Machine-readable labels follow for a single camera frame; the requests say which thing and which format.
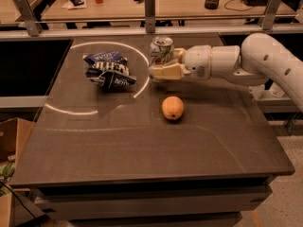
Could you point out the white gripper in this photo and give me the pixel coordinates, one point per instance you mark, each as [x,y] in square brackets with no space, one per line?
[198,61]

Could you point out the grey metal bracket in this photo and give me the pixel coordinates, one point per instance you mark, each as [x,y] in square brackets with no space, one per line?
[150,16]
[267,20]
[32,25]

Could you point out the orange fruit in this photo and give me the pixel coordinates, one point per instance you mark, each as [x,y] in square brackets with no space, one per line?
[173,107]

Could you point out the black mesh pen cup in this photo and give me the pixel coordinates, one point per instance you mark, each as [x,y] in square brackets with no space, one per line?
[211,4]

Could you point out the green white 7up can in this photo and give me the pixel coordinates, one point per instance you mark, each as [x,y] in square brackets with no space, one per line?
[161,50]

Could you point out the grey metal bracket left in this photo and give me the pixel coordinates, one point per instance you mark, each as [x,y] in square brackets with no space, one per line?
[32,25]

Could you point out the grey metal bracket right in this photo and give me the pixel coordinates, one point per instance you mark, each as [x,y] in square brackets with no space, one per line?
[267,20]

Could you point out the grey drawer cabinet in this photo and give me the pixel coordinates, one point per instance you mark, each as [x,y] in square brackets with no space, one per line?
[160,198]

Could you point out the grey metal bracket middle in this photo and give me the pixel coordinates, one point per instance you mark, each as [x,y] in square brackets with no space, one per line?
[150,16]

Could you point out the brown cardboard box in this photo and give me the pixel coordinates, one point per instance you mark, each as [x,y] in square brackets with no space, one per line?
[14,134]

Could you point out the crumpled blue chip bag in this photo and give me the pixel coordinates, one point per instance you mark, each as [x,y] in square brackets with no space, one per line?
[109,70]

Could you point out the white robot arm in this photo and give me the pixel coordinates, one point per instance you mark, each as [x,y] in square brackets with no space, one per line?
[259,58]

